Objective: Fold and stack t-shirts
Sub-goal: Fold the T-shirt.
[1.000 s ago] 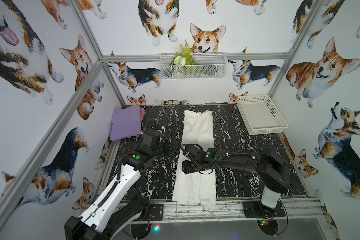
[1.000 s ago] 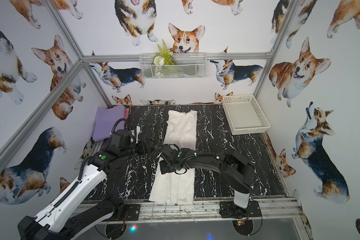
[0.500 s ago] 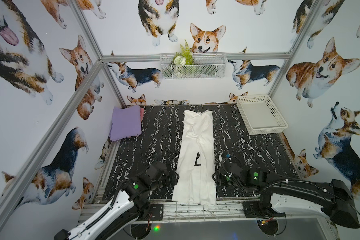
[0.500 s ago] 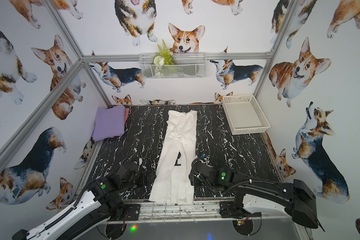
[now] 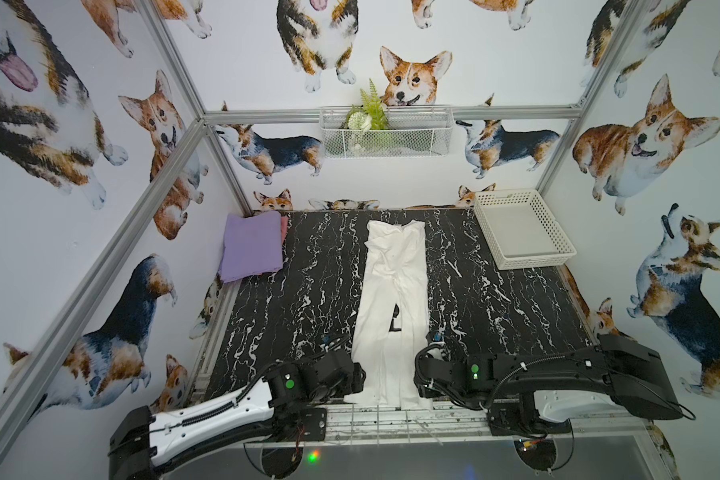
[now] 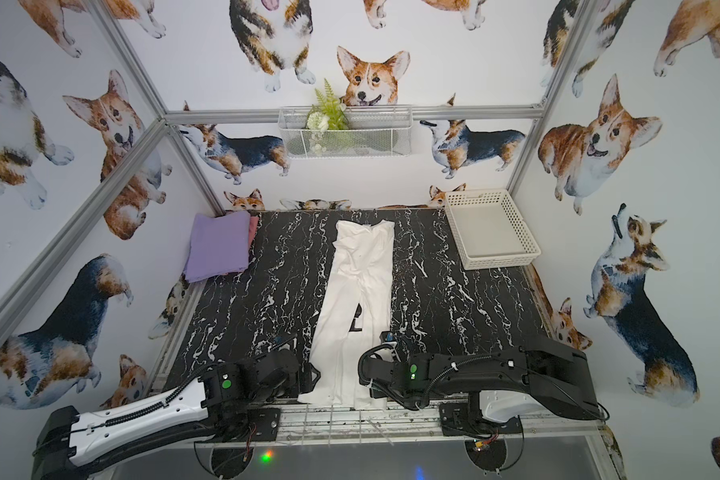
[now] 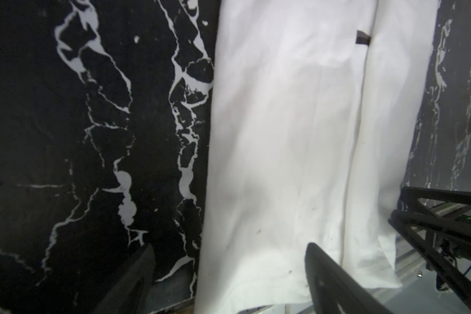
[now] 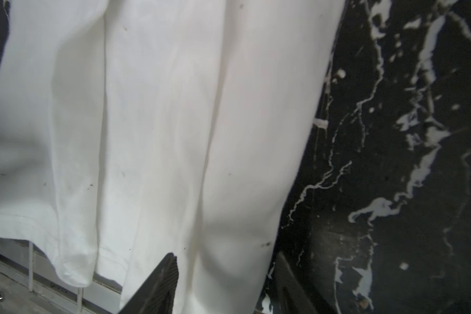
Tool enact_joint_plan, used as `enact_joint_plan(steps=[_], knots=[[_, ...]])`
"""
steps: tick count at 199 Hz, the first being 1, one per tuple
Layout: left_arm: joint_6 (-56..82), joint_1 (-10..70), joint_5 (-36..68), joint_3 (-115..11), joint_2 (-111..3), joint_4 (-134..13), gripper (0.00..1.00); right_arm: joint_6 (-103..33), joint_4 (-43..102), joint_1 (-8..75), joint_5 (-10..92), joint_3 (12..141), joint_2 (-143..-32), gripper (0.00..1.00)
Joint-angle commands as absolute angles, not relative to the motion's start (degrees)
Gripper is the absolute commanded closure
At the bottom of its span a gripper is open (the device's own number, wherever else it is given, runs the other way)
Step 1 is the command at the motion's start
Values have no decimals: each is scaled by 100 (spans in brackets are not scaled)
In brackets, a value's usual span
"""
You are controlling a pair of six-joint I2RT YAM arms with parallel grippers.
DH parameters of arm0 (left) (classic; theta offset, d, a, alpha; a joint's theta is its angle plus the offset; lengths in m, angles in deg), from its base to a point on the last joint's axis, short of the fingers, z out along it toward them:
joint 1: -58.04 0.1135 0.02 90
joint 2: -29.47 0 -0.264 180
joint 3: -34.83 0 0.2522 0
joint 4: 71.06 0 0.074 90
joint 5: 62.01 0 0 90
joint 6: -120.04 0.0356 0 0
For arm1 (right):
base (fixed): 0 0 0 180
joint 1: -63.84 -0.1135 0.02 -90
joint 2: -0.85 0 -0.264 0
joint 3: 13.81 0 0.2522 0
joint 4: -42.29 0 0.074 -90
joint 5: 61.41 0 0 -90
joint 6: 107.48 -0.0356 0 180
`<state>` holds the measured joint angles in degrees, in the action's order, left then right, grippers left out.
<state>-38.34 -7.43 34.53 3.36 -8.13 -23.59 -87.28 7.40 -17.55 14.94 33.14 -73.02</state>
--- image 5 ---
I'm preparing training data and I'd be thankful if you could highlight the folded pink t-shirt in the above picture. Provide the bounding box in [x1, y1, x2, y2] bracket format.
[280, 216, 289, 243]

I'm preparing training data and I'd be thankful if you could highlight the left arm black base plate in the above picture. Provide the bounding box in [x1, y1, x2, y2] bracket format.
[272, 408, 327, 444]

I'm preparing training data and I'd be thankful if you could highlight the white wire wall basket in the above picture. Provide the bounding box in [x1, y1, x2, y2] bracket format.
[319, 106, 455, 159]

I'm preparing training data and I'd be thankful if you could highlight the white printed t-shirt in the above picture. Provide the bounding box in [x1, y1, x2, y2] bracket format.
[344, 220, 431, 410]

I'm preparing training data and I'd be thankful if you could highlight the folded purple t-shirt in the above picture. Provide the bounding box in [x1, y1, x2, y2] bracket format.
[218, 211, 284, 283]

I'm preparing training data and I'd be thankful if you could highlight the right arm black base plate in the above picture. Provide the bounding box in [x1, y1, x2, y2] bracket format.
[487, 397, 573, 439]

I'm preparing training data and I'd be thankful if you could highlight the white plastic basket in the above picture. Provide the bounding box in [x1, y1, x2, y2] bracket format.
[473, 189, 577, 270]

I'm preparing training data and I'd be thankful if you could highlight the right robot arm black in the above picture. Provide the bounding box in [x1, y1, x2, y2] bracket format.
[414, 335, 684, 437]

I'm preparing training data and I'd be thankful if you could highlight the artificial green fern plant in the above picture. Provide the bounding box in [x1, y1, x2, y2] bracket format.
[342, 80, 391, 155]

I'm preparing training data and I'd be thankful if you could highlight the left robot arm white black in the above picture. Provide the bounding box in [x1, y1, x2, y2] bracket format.
[108, 349, 366, 479]

